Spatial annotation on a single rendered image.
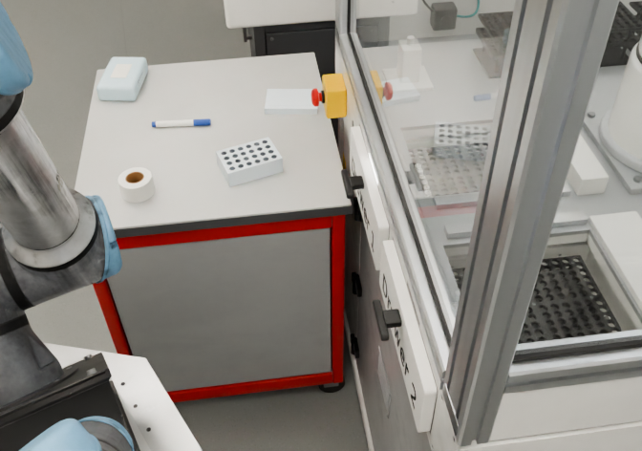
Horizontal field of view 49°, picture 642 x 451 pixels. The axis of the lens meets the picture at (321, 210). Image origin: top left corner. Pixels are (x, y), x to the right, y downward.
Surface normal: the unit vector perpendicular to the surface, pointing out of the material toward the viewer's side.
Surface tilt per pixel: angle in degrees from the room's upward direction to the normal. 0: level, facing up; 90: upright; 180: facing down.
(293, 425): 0
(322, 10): 90
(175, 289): 90
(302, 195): 0
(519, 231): 90
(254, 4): 90
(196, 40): 0
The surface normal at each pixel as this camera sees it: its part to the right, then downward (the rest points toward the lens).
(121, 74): -0.01, -0.73
